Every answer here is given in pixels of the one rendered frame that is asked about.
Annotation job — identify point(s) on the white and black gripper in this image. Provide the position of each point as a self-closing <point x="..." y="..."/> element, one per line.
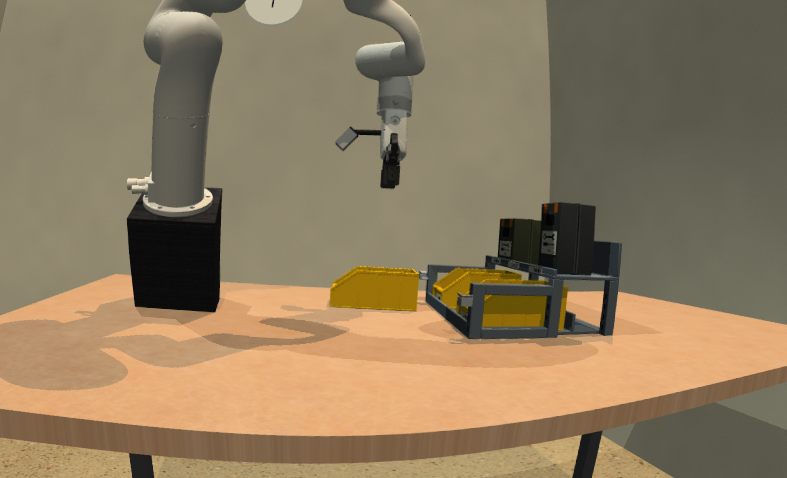
<point x="397" y="131"/>

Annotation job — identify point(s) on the grey shelf rack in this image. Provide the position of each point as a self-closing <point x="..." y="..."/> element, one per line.
<point x="605" y="267"/>

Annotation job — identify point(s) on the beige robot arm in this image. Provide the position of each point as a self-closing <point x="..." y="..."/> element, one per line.
<point x="189" y="44"/>

